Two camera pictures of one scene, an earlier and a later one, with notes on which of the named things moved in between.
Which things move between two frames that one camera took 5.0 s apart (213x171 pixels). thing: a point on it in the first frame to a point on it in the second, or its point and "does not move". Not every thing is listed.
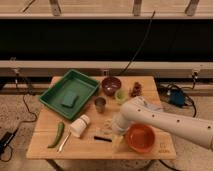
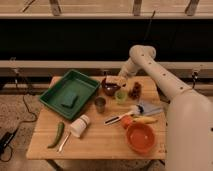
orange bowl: [139, 137] does not move
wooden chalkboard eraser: [102, 138] to [112, 80]
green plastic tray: [72, 81] does not move
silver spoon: [64, 141] does not move
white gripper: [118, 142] to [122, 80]
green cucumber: [60, 131] does not move
